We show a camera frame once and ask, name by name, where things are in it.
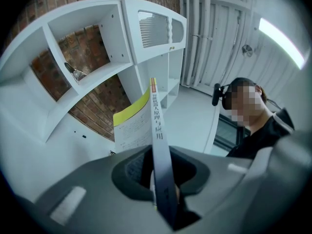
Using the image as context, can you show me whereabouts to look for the white book with yellow stripe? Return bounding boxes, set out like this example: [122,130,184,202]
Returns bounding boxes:
[113,77,181,229]

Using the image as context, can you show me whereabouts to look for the row of white ceiling pipes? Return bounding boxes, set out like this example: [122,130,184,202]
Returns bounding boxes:
[179,0,259,90]

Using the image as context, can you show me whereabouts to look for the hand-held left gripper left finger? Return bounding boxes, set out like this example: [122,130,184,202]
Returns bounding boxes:
[34,147,175,234]

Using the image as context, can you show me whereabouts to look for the white shelving unit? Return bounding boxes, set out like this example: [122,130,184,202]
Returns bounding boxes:
[0,0,188,143]

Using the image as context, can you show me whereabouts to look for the long ceiling light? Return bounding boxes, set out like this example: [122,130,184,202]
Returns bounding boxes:
[258,17,307,70]

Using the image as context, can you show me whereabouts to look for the person's face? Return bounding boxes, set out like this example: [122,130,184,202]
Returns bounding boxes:
[225,83,273,134]

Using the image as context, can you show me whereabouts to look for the person's black clothing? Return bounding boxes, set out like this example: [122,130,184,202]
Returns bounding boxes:
[225,107,295,159]

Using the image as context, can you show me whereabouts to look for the metal keys with clip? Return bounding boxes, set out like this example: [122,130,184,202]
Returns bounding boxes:
[64,61,87,82]

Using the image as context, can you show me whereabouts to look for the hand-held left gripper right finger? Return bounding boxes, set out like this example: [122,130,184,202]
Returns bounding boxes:
[169,145,254,234]

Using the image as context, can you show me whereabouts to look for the black framed glass window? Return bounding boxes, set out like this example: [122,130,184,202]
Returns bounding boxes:
[213,113,252,153]

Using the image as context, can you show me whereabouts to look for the small round ceiling fixture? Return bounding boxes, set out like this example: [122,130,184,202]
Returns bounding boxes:
[241,44,254,58]

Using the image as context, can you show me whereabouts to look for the black head-mounted camera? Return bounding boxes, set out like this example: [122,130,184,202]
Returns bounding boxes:
[211,78,263,111]

